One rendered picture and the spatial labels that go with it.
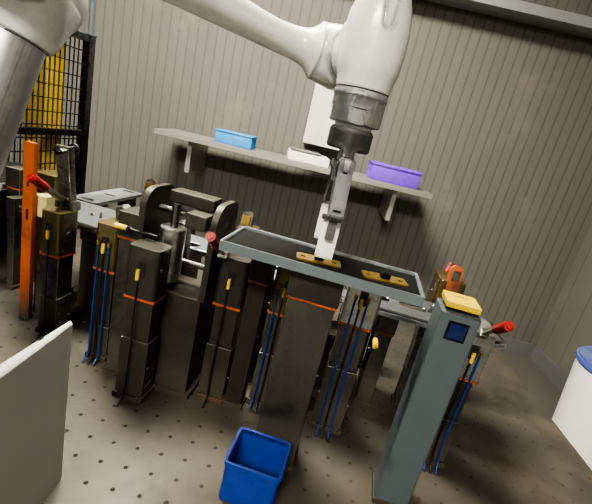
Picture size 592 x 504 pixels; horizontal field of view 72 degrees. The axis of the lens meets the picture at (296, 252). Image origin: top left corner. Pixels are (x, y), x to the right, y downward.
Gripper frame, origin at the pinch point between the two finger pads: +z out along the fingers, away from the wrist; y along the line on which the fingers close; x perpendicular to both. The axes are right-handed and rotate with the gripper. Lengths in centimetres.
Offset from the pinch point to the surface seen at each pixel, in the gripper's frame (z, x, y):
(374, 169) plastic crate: -3, 41, -208
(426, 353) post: 14.9, 22.8, 5.9
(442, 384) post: 19.8, 27.1, 6.9
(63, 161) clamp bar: 3, -65, -28
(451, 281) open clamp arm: 14, 43, -41
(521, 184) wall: -15, 157, -243
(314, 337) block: 18.2, 2.6, 3.0
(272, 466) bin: 47.8, 0.9, 5.2
